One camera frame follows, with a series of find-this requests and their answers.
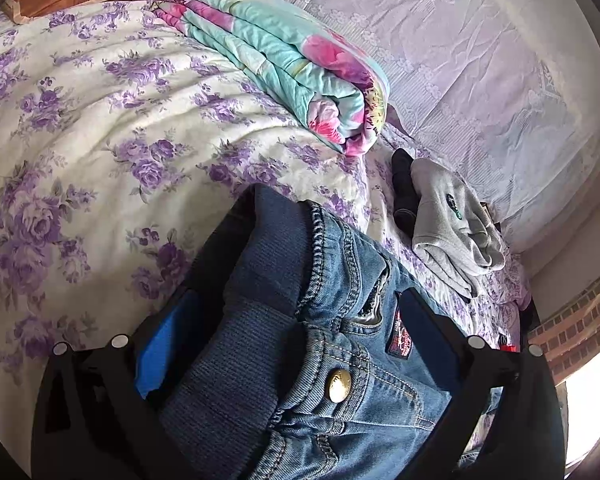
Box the folded teal floral quilt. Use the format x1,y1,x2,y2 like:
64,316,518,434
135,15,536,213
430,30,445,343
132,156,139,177
152,0,391,158

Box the purple floral bed sheet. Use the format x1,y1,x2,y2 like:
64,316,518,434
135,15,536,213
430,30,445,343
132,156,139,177
0,0,536,480

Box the blue denim pants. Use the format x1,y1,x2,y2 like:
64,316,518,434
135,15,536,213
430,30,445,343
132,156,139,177
155,182,506,480

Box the folded grey garment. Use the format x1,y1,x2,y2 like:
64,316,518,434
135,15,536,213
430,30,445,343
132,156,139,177
410,157,508,298

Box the lilac lace wall cloth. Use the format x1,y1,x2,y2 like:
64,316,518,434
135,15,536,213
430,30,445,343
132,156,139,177
220,0,600,256

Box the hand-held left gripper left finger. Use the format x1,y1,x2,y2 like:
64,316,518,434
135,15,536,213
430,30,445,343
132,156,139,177
30,185,261,480

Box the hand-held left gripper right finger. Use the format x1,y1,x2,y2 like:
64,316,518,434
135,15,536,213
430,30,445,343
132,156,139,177
397,287,568,480

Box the window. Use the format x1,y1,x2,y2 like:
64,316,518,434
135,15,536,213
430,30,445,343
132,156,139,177
555,335,600,468

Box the folded black garment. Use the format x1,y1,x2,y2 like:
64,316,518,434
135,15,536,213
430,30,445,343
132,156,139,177
391,149,422,236

